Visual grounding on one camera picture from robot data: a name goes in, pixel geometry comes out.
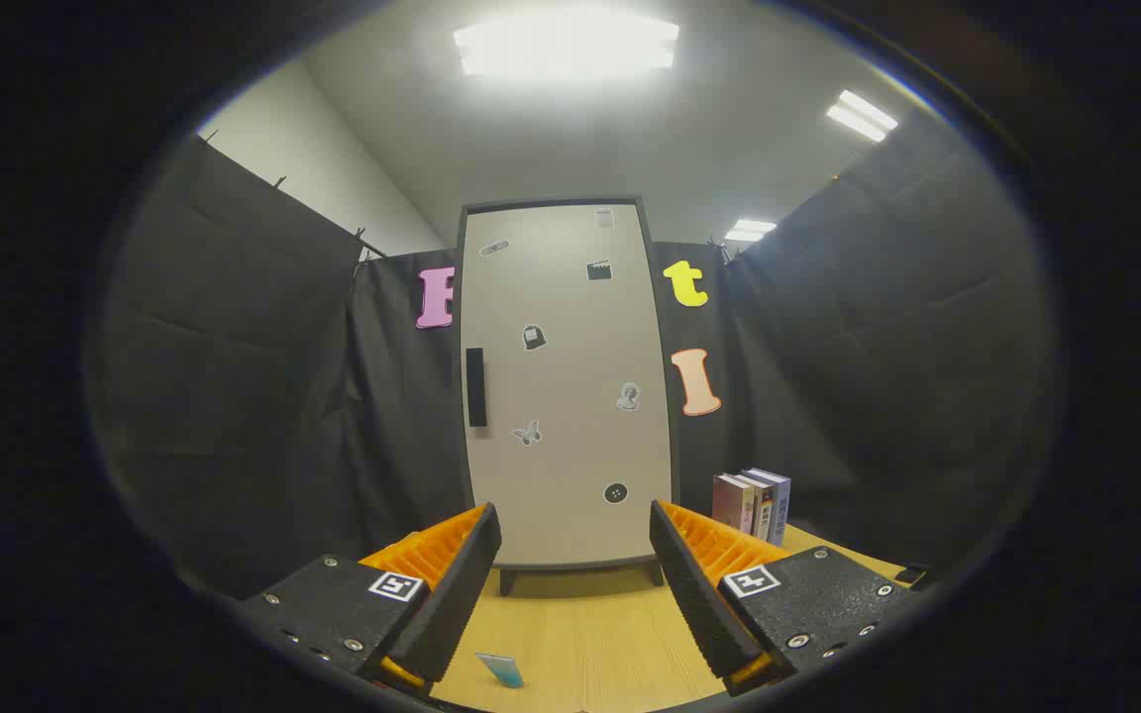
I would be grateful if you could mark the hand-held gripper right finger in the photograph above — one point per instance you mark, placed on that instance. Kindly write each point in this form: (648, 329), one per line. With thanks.
(694, 594)

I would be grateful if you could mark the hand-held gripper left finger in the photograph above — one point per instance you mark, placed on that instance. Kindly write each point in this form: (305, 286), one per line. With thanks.
(457, 604)

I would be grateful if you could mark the blue and white tube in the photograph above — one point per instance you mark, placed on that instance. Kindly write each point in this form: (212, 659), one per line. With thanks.
(501, 670)

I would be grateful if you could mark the dark grey cabinet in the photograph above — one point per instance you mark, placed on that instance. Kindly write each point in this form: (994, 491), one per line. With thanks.
(507, 584)

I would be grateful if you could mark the mauve book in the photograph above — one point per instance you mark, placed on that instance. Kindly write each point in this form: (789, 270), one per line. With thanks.
(729, 503)

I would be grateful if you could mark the white spine book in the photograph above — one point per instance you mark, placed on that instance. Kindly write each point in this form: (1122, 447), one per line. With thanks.
(761, 507)

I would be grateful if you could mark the blue spine book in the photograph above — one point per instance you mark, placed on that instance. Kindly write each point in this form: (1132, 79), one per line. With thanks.
(780, 500)

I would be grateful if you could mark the black backdrop cloth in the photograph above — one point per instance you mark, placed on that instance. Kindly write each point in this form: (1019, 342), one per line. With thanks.
(234, 347)

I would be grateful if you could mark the large ceiling light panel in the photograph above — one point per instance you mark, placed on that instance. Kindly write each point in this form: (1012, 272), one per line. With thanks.
(566, 45)

